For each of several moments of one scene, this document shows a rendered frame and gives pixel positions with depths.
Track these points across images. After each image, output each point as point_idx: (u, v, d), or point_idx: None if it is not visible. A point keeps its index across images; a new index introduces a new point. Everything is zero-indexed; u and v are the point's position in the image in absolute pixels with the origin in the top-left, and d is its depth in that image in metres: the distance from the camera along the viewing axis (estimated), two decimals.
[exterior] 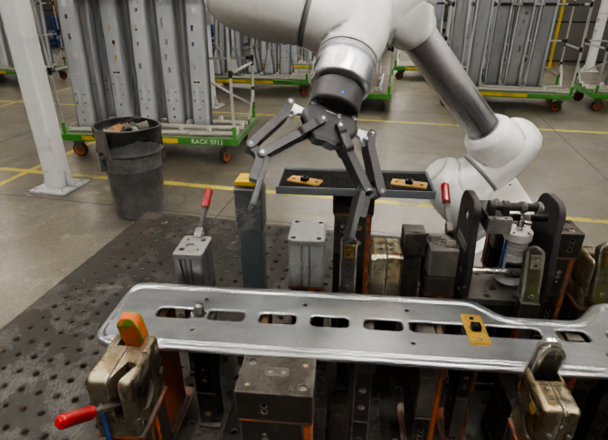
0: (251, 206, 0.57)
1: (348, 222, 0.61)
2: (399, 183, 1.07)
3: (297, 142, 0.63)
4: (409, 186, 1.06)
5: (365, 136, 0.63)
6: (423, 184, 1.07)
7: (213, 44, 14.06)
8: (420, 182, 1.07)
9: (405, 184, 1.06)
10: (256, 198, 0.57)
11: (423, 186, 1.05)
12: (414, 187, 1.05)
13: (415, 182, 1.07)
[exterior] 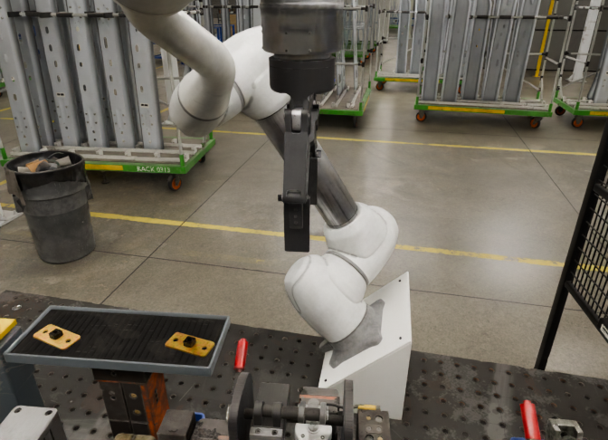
0: (302, 250, 0.53)
1: None
2: (175, 344, 0.80)
3: None
4: (185, 349, 0.79)
5: (315, 100, 0.58)
6: (208, 345, 0.80)
7: None
8: (204, 342, 0.81)
9: (184, 347, 0.80)
10: (309, 243, 0.53)
11: (204, 350, 0.79)
12: (192, 354, 0.78)
13: (198, 342, 0.81)
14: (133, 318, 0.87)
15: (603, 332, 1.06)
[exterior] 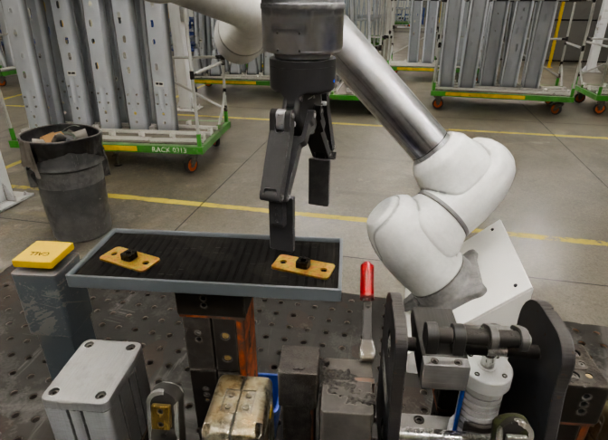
0: (288, 249, 0.54)
1: (315, 187, 0.64)
2: (286, 265, 0.62)
3: None
4: (300, 272, 0.61)
5: (326, 101, 0.57)
6: (327, 267, 0.62)
7: None
8: (322, 264, 0.63)
9: (297, 268, 0.62)
10: (294, 243, 0.53)
11: (326, 272, 0.61)
12: (309, 276, 0.60)
13: (314, 264, 0.63)
14: (221, 241, 0.69)
15: None
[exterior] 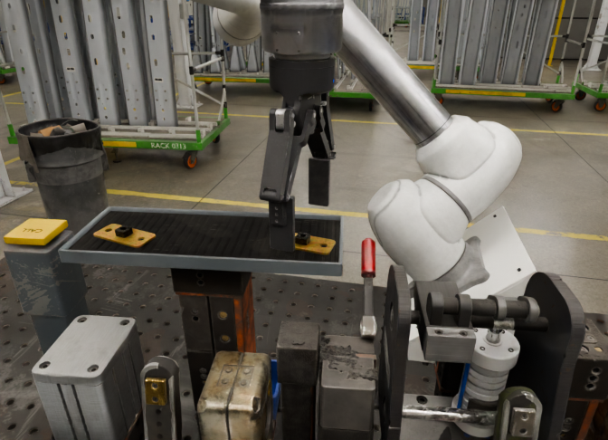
0: (288, 249, 0.54)
1: (315, 187, 0.64)
2: None
3: None
4: (299, 247, 0.59)
5: (325, 101, 0.57)
6: (327, 243, 0.60)
7: None
8: (322, 240, 0.61)
9: (296, 243, 0.60)
10: (294, 243, 0.53)
11: (326, 248, 0.59)
12: (309, 252, 0.59)
13: (314, 240, 0.61)
14: (218, 218, 0.68)
15: None
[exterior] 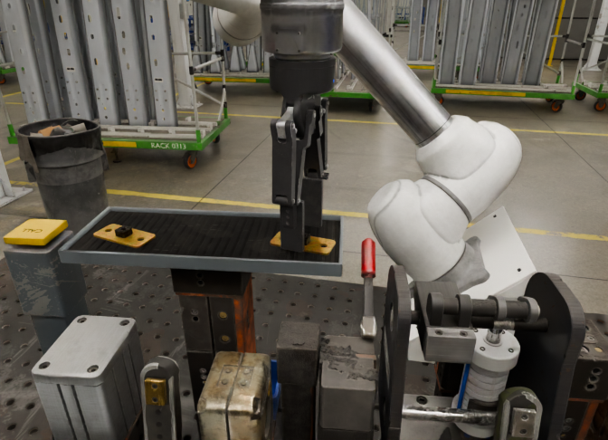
0: (298, 250, 0.57)
1: (308, 208, 0.62)
2: None
3: None
4: None
5: (324, 109, 0.57)
6: (327, 243, 0.60)
7: None
8: (322, 240, 0.61)
9: None
10: (304, 243, 0.57)
11: (326, 248, 0.59)
12: (309, 252, 0.59)
13: (314, 240, 0.61)
14: (218, 219, 0.68)
15: None
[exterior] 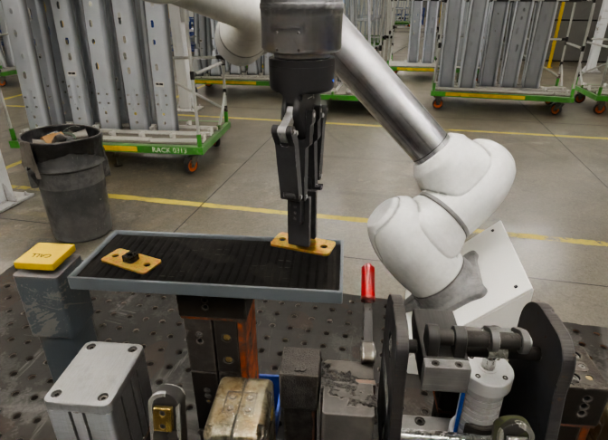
0: (304, 244, 0.59)
1: None
2: (285, 243, 0.61)
3: None
4: (300, 248, 0.59)
5: (323, 113, 0.57)
6: (328, 243, 0.60)
7: None
8: (322, 241, 0.61)
9: (296, 245, 0.60)
10: (310, 239, 0.59)
11: (326, 249, 0.59)
12: (309, 253, 0.59)
13: (314, 242, 0.61)
14: (222, 243, 0.69)
15: None
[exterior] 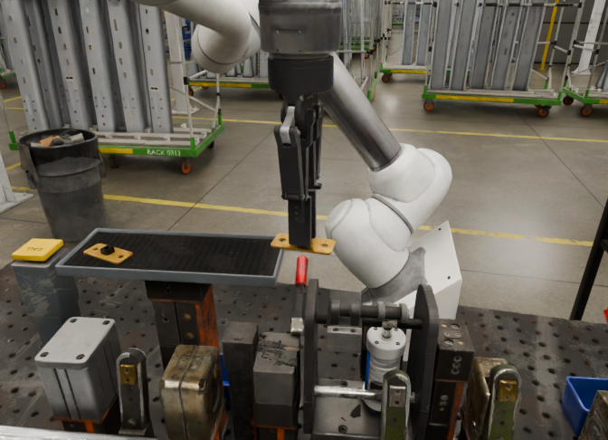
0: (305, 244, 0.59)
1: None
2: (285, 243, 0.60)
3: None
4: (301, 248, 0.59)
5: (320, 112, 0.57)
6: (328, 243, 0.61)
7: None
8: (322, 240, 0.61)
9: (297, 245, 0.60)
10: (311, 238, 0.59)
11: (327, 248, 0.59)
12: (311, 253, 0.59)
13: (314, 241, 0.61)
14: (185, 238, 0.84)
15: None
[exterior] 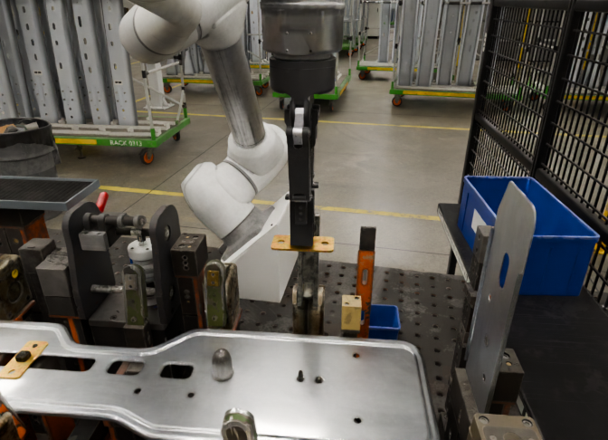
0: (307, 244, 0.60)
1: None
2: (286, 244, 0.60)
3: None
4: (303, 248, 0.59)
5: None
6: (327, 240, 0.61)
7: None
8: (321, 238, 0.62)
9: (298, 245, 0.60)
10: (312, 237, 0.59)
11: (328, 245, 0.60)
12: (314, 251, 0.59)
13: (313, 240, 0.61)
14: (19, 181, 1.05)
15: (439, 214, 1.24)
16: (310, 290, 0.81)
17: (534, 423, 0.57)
